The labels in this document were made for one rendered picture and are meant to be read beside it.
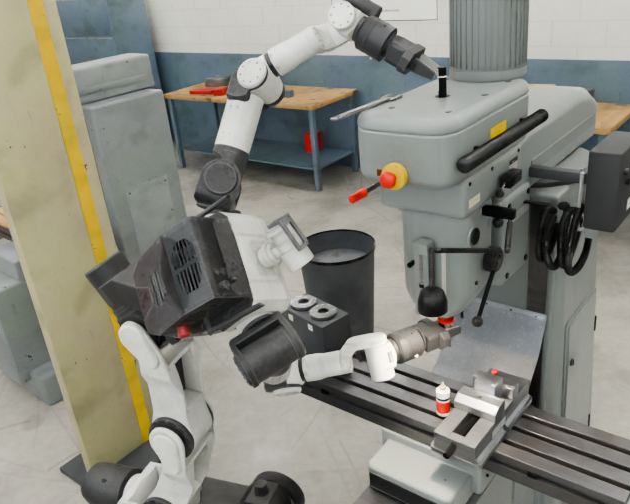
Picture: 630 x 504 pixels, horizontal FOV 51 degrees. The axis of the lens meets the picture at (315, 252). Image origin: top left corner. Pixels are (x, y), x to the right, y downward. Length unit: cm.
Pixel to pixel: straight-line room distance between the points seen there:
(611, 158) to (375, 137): 59
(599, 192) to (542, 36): 433
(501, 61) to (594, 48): 418
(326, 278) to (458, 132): 240
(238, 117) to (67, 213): 144
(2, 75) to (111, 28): 593
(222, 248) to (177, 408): 59
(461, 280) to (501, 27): 63
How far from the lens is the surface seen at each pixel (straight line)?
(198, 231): 147
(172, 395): 189
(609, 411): 369
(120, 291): 176
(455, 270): 170
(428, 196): 160
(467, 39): 178
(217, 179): 158
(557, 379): 236
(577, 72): 600
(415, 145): 146
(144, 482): 232
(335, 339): 214
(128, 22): 879
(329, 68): 720
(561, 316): 223
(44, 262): 295
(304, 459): 334
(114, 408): 340
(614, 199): 179
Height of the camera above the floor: 225
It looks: 25 degrees down
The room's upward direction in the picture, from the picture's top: 6 degrees counter-clockwise
